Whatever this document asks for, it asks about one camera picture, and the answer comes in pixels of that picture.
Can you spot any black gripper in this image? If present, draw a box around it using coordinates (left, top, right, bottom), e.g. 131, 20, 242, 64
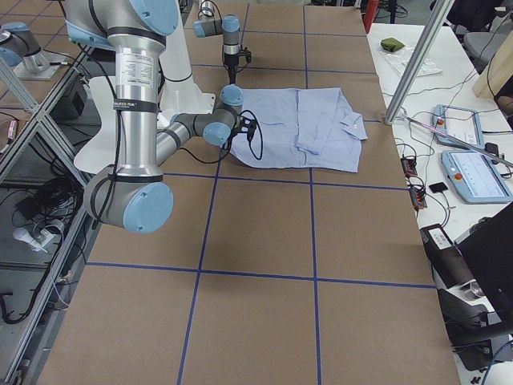
231, 115, 257, 140
223, 47, 251, 84

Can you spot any blue striped dress shirt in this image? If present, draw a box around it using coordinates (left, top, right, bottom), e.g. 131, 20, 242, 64
230, 88, 367, 172

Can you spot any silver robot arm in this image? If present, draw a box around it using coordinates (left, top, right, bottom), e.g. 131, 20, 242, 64
193, 1, 252, 84
66, 1, 257, 233

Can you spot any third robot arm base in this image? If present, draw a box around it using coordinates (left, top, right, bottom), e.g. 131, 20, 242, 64
1, 22, 67, 80

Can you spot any green fabric pouch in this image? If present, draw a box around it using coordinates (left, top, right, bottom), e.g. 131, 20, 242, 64
380, 37, 405, 52

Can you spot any clear plastic bag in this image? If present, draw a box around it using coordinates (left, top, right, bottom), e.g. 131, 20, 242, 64
381, 44, 443, 76

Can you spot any upper blue teach pendant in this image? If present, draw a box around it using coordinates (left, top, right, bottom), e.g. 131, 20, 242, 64
432, 104, 485, 149

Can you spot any blue teach pendant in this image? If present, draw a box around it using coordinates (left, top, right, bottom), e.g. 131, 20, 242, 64
432, 104, 485, 149
440, 150, 512, 204

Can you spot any lower blue teach pendant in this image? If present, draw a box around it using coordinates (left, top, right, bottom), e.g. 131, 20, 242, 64
440, 150, 512, 204

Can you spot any white power strip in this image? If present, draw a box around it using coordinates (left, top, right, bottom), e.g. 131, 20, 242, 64
12, 226, 63, 253

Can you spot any black office chair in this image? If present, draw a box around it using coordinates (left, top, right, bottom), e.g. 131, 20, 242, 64
446, 1, 512, 73

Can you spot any wooden board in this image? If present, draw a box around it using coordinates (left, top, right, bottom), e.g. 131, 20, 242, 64
472, 32, 512, 99

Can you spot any black printer device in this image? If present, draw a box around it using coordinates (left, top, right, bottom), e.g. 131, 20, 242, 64
420, 205, 512, 371

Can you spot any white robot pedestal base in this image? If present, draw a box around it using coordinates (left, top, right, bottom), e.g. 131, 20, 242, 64
156, 1, 215, 129

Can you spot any aluminium frame rail structure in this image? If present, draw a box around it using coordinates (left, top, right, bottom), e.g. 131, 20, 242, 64
1, 48, 98, 384

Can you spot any aluminium frame post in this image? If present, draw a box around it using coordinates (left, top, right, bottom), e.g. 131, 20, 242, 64
383, 0, 454, 124

